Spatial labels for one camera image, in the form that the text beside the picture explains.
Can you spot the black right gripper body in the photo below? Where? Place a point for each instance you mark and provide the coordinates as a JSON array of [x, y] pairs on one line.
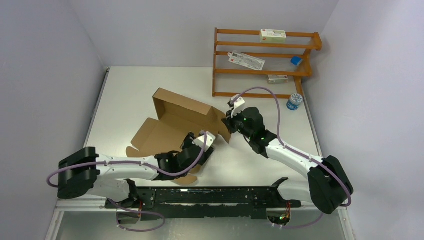
[[236, 123]]

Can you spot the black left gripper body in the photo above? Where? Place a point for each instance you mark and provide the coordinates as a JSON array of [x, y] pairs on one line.
[[187, 142]]

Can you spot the brown cardboard box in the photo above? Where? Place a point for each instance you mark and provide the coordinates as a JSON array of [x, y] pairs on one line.
[[177, 115]]

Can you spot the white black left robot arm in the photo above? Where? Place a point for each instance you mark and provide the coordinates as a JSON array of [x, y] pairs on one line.
[[87, 172]]

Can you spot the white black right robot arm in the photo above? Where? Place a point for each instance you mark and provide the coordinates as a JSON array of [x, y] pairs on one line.
[[326, 184]]

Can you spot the small grey-white box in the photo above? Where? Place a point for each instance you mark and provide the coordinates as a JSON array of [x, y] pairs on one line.
[[278, 79]]

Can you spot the green white box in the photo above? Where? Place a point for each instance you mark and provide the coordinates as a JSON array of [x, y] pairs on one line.
[[272, 36]]

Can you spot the blue white round jar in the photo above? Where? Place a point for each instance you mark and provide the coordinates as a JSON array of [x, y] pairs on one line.
[[294, 101]]

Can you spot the orange wooden shelf rack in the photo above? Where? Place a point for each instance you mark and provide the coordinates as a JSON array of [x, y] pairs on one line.
[[229, 79]]

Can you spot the flat white packet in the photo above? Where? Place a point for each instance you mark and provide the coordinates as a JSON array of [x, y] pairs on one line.
[[246, 61]]

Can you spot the small blue block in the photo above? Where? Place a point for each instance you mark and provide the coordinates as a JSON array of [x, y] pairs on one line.
[[296, 61]]

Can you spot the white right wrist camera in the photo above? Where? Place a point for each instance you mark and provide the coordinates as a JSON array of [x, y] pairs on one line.
[[237, 105]]

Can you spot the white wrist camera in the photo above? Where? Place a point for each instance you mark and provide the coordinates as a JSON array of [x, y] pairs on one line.
[[205, 140], [237, 105]]

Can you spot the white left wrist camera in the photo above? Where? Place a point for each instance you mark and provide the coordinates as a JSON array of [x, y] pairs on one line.
[[205, 140]]

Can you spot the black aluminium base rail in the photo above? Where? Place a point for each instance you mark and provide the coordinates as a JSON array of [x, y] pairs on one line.
[[152, 203]]

